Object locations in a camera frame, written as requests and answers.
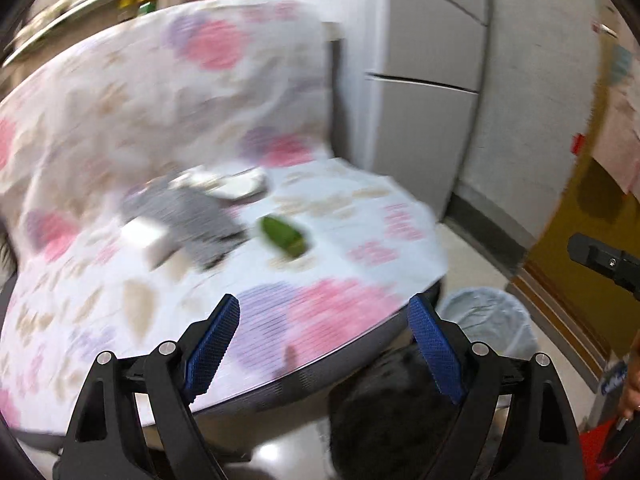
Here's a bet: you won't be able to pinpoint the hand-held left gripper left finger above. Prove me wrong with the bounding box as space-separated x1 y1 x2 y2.
52 294 241 480

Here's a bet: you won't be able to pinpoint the grey refrigerator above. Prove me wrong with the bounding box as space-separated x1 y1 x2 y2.
325 0 493 221

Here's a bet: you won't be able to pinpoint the small white and blue box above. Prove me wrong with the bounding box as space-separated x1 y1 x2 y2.
122 217 171 266

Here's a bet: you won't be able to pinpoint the person's right leg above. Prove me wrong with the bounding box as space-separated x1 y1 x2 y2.
327 347 501 480

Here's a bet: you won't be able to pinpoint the grey cloth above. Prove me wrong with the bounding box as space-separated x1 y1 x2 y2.
122 180 248 268

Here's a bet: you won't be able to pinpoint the grey office chair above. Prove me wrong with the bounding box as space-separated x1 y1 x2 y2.
0 35 446 453

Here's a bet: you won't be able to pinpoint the brown wooden door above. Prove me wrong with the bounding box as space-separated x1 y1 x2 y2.
510 125 640 391

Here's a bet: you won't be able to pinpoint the person's right hand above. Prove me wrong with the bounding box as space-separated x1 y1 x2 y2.
617 335 640 421

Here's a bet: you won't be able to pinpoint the small green cylinder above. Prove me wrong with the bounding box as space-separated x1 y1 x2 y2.
257 215 308 261

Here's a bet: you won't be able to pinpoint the floral printed cloth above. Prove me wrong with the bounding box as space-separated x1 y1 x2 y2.
0 0 448 433

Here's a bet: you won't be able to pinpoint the paper sheets on wall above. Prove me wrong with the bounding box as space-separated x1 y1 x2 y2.
590 5 640 196

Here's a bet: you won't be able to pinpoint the blue white packet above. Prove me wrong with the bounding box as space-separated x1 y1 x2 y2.
597 355 631 396

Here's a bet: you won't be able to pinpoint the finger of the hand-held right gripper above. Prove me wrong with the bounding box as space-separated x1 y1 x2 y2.
567 232 640 303

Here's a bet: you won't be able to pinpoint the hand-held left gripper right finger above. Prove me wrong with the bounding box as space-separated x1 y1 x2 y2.
407 294 586 480

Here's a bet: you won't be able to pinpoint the waste bin with plastic liner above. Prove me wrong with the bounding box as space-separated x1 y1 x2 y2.
440 286 538 361

